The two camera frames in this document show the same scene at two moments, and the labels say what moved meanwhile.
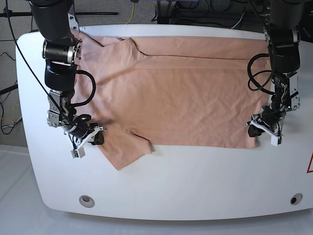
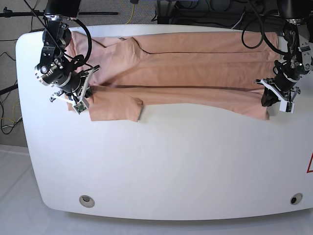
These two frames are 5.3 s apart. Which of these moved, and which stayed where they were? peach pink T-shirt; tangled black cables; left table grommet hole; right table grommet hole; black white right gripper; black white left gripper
Moved: peach pink T-shirt; black white left gripper; black white right gripper
Stayed: right table grommet hole; left table grommet hole; tangled black cables
